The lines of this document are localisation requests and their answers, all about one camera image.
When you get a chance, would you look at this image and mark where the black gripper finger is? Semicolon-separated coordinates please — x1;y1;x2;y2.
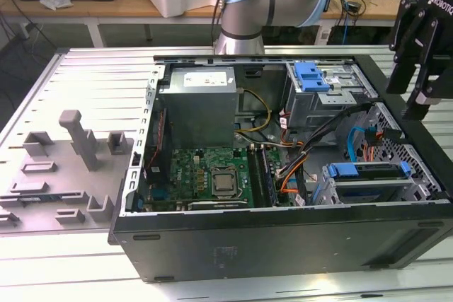
386;0;425;95
402;11;453;122

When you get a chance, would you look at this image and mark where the hard disk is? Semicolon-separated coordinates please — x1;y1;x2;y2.
327;161;411;205

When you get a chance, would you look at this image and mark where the metal disk bay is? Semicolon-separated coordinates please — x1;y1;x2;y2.
313;160;432;207

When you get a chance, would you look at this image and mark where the metal drive cage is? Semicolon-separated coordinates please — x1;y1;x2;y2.
285;62;379;129

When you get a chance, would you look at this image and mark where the blue drive latch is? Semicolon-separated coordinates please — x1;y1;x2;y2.
293;62;331;93

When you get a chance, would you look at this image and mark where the black RAM slot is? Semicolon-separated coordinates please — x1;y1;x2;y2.
251;146;268;208
256;146;274;208
260;146;280;208
246;146;262;208

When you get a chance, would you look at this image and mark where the silver CPU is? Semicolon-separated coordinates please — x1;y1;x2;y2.
214;173;236;192

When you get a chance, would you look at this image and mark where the grey power supply unit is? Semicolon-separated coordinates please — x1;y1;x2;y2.
158;66;237;149

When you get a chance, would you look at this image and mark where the metal socket cover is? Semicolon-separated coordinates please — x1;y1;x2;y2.
211;167;241;199

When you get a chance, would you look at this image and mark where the black PC case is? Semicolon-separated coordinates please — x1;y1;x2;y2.
108;53;453;284

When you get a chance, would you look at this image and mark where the green motherboard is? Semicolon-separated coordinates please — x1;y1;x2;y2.
150;146;297;210

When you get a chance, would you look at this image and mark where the crumpled white paper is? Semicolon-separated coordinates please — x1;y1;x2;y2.
38;0;74;12

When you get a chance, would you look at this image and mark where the grey parts rack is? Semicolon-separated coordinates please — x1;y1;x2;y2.
0;109;138;236

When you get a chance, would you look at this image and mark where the dark RAM stick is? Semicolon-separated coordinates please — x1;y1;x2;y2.
10;194;64;204

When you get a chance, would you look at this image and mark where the orange power wire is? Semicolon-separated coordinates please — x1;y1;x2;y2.
361;127;384;165

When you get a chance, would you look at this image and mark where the blue data wire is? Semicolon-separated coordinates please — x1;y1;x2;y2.
348;124;377;165

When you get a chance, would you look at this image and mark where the yellow black wire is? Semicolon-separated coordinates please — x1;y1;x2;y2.
236;88;273;141

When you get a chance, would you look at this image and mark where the black orange wire harness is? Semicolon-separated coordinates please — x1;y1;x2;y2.
277;102;378;195

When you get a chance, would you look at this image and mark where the black sleeved cable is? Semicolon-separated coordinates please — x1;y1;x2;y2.
293;167;309;207

